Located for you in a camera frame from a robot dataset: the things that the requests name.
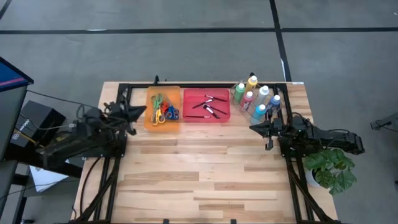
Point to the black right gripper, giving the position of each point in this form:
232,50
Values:
273,127

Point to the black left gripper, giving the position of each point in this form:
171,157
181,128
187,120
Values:
126,116

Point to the teal paint bottle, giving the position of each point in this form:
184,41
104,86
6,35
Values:
258,113

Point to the dark blue paint bottle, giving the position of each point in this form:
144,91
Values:
273,102

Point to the red paint bottle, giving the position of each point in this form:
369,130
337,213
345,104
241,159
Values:
246,101

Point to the white paint bottle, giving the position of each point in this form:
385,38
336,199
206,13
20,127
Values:
261,96

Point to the green paint bottle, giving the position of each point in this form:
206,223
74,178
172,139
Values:
238,94

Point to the thin black paintbrush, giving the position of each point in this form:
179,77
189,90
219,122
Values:
197,116
220,110
216,98

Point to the yellow paint bottle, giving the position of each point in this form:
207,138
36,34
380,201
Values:
250,84

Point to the black marker pen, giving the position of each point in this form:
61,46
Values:
202,104

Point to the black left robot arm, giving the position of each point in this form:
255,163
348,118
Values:
81,137

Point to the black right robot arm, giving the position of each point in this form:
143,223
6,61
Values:
320,137

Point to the clear plastic container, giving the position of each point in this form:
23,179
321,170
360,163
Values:
245,113

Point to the orange translucent plastic tray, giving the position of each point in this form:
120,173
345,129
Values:
161,127

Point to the pink-red translucent plastic tray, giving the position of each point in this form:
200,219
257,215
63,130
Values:
196,95

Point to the green potted plant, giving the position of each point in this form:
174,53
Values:
329,169

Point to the black equipment box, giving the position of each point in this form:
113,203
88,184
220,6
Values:
40,116

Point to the white paper sheet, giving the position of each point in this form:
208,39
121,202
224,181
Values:
43,182

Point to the black stand beam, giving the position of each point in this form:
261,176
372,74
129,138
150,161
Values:
18,155

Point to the grey stand leg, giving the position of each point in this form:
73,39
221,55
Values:
388,121

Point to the blue screen monitor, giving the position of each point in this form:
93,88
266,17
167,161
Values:
12,77

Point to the black aluminium rig frame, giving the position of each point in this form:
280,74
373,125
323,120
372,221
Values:
217,85

